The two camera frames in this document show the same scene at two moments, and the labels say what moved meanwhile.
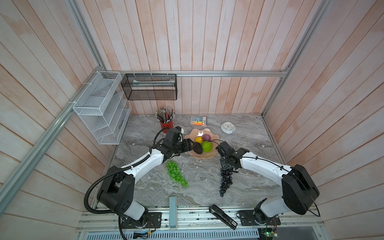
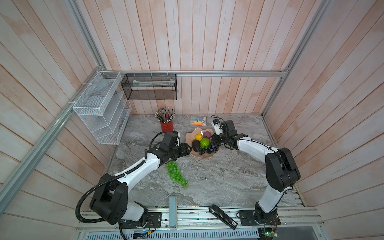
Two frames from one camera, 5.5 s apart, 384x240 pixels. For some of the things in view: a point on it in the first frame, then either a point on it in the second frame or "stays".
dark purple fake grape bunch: x=226 y=175 -> x=212 y=148
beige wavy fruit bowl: x=194 y=133 stays
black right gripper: x=222 y=163 -> x=214 y=136
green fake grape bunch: x=175 y=173 stays
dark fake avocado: x=197 y=148 stays
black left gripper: x=187 y=146 stays
